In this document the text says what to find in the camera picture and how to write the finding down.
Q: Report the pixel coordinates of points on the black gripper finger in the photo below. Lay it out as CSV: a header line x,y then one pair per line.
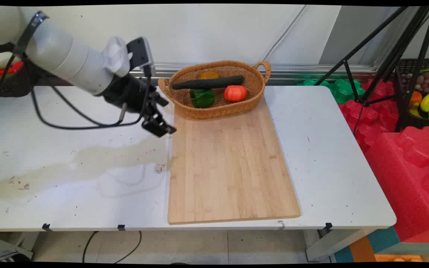
x,y
154,126
164,121

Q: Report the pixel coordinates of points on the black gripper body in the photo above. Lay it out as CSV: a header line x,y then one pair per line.
x,y
130,93

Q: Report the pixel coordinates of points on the dark green cucumber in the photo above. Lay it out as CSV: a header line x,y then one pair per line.
x,y
207,82

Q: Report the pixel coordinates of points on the green bell pepper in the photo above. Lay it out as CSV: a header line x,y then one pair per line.
x,y
202,98

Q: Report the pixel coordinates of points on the woven wicker basket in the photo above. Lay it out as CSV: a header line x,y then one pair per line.
x,y
218,108

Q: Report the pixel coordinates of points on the orange round vegetable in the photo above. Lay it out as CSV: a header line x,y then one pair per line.
x,y
209,74

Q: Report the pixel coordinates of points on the red tomato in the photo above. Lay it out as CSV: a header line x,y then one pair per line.
x,y
235,93

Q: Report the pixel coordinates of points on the bamboo cutting board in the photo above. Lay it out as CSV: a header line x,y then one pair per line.
x,y
229,167

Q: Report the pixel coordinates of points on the black woven storage basket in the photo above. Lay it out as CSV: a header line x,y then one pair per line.
x,y
9,87

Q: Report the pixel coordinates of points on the red toy pepper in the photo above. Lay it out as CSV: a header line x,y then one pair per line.
x,y
8,70

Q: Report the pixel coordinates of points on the white toy vegetable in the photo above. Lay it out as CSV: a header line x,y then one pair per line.
x,y
0,59

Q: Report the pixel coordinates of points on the green foam floor mats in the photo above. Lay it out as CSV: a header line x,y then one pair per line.
x,y
343,91

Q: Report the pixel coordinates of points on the grey metal table leg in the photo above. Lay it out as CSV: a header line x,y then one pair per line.
x,y
9,247
330,245

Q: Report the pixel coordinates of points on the red foam floor mats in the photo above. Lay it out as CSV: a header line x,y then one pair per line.
x,y
371,119

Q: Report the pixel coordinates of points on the black plastic fruit crate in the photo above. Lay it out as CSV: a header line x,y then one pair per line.
x,y
408,121

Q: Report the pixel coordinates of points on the large red foam block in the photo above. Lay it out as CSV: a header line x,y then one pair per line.
x,y
404,178

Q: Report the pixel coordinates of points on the teal orange foam block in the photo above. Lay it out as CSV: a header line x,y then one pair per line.
x,y
382,242

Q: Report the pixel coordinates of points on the orange toy fruit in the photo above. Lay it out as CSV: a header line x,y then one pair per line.
x,y
415,98

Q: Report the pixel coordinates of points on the purple grape bunch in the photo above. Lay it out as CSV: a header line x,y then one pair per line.
x,y
421,83

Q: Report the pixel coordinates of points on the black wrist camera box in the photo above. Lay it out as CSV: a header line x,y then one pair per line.
x,y
140,52

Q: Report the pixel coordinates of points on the aluminium wall rail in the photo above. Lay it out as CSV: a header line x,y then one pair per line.
x,y
311,69

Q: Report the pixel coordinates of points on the black camera tripod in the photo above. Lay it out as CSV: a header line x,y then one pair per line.
x,y
397,56

